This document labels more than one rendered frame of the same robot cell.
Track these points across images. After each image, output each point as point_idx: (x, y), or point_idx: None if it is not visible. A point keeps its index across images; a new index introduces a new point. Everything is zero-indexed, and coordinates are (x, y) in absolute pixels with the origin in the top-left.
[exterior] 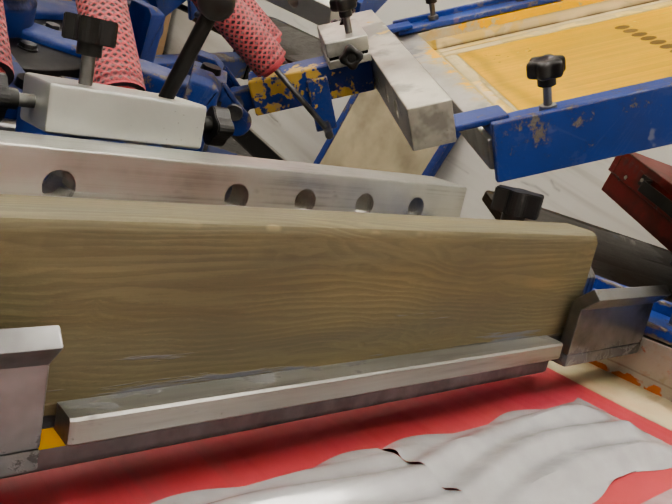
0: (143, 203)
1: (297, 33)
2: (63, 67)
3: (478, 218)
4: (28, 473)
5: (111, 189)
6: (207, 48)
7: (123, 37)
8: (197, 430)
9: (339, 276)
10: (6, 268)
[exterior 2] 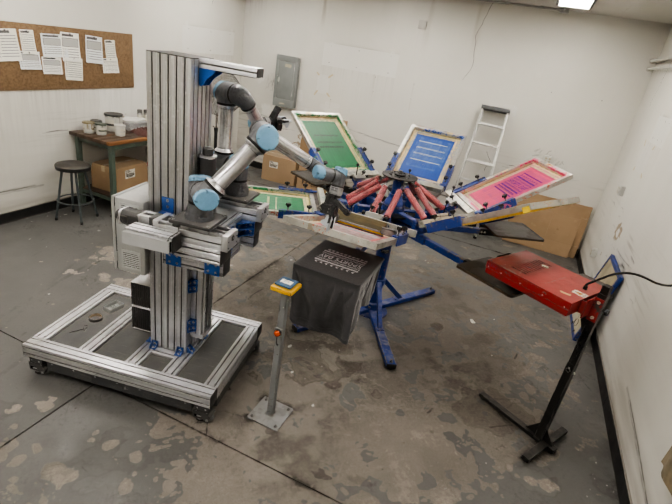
0: None
1: (521, 227)
2: (397, 217)
3: (617, 315)
4: (338, 223)
5: None
6: (588, 248)
7: (389, 210)
8: (347, 225)
9: (356, 217)
10: (338, 211)
